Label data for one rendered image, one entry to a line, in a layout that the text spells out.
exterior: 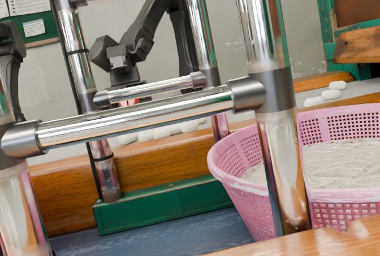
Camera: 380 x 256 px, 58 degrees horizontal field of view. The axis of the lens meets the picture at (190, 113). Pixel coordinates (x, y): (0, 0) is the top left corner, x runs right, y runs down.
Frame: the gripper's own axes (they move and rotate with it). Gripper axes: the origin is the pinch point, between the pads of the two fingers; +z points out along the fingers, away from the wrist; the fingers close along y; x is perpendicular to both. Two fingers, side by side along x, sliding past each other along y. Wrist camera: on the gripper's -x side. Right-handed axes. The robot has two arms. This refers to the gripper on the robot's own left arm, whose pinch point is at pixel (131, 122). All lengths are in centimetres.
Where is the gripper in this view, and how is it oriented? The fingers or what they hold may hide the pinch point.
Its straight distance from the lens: 77.4
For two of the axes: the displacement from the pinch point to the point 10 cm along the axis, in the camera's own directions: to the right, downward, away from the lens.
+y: 9.8, -2.1, 0.5
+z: 1.9, 7.3, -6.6
